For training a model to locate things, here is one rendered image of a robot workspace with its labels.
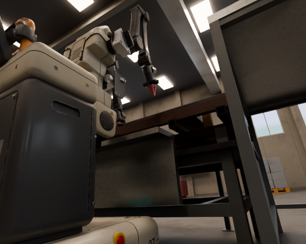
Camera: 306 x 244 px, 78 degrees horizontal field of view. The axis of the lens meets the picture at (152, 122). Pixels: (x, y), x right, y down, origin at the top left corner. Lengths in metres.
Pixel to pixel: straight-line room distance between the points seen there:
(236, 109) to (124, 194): 0.83
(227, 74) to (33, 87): 0.62
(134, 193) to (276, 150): 9.34
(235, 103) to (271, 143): 9.58
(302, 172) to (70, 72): 9.97
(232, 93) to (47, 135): 0.59
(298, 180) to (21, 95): 10.05
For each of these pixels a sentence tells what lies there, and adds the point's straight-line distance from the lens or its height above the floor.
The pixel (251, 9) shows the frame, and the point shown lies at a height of 0.99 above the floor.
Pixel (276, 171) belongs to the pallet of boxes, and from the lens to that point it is 7.94.
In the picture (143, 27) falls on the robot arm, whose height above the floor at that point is 1.47.
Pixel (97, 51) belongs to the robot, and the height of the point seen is 1.11.
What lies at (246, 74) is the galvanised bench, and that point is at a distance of 1.42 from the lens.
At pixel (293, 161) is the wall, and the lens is 10.21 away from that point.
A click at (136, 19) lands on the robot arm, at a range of 1.44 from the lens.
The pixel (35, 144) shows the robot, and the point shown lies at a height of 0.50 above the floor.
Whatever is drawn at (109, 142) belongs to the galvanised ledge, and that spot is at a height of 0.66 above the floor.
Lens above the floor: 0.37
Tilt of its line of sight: 20 degrees up
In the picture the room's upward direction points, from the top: 5 degrees counter-clockwise
